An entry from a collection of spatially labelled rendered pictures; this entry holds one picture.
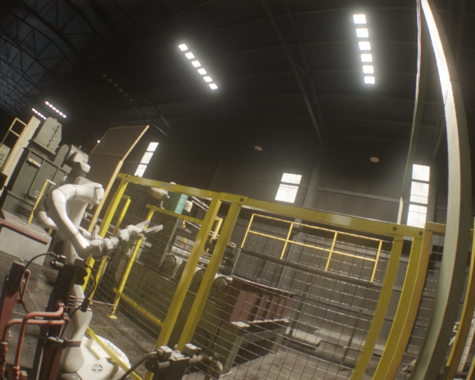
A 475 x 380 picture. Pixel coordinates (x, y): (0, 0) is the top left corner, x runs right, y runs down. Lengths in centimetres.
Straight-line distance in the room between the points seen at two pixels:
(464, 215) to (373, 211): 1173
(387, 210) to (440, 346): 1196
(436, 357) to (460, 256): 41
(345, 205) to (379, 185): 202
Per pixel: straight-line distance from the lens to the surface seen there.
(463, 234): 123
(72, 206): 168
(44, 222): 193
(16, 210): 568
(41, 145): 568
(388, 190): 1337
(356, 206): 1301
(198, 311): 162
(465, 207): 127
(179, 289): 170
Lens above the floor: 141
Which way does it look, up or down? 17 degrees up
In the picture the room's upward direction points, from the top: 21 degrees clockwise
